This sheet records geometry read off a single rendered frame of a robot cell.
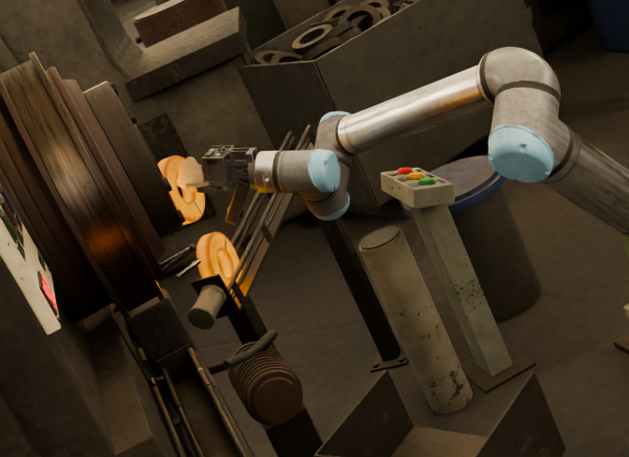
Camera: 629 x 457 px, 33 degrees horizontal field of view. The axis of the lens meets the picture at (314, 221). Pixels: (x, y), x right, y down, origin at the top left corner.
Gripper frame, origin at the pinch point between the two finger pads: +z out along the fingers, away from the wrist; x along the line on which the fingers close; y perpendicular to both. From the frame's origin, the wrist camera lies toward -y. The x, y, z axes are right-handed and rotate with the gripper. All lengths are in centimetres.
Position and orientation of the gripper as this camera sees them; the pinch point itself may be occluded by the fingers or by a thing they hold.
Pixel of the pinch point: (176, 182)
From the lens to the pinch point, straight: 235.2
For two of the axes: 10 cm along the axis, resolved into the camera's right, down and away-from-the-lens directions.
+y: -1.4, -8.9, -4.3
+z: -9.5, 0.0, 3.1
